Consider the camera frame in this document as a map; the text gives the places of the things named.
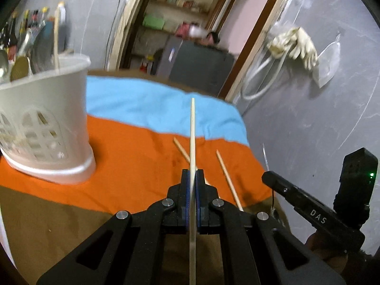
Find person's right hand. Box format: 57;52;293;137
305;231;348;274

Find white plastic utensil caddy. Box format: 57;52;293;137
1;54;96;185

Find white hose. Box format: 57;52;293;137
241;50;289;101

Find gold spoon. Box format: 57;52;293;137
10;56;32;82

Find wooden storage shelf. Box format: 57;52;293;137
120;0;225;68

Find orange cloth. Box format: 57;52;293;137
1;116;271;213

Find light blue cloth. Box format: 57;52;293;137
86;75;249;145

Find cream rubber gloves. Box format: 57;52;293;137
267;27;318;71

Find dark grey cabinet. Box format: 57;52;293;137
156;36;234;96

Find clear plastic bag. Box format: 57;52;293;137
312;33;341;89

